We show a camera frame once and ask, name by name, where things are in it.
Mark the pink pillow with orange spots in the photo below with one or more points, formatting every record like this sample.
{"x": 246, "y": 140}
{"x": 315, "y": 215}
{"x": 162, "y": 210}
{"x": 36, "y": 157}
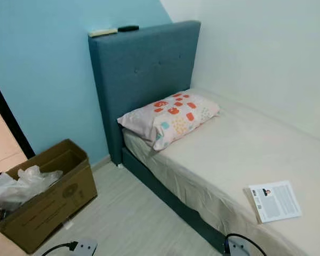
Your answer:
{"x": 168, "y": 118}

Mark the white plastic bag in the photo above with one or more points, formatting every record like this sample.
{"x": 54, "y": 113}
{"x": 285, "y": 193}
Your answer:
{"x": 21, "y": 186}

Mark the brown cardboard box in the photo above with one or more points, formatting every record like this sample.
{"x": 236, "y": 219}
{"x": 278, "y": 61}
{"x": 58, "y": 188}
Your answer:
{"x": 53, "y": 210}

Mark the white remote control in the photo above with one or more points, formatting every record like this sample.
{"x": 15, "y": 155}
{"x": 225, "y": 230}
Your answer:
{"x": 103, "y": 33}

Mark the blue upholstered headboard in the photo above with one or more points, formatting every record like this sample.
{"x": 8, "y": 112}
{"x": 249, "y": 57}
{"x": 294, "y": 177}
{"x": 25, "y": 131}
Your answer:
{"x": 138, "y": 72}

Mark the black remote control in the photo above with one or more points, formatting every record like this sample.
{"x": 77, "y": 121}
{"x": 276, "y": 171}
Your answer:
{"x": 128, "y": 28}

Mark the beige sheeted mattress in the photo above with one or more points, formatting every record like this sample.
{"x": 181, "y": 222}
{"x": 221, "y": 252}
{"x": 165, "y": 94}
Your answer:
{"x": 234, "y": 160}

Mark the black door frame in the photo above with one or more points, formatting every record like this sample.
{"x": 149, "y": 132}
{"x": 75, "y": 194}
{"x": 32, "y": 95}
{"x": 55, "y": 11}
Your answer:
{"x": 13, "y": 117}

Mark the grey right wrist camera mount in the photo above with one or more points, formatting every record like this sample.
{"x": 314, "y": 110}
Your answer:
{"x": 238, "y": 248}

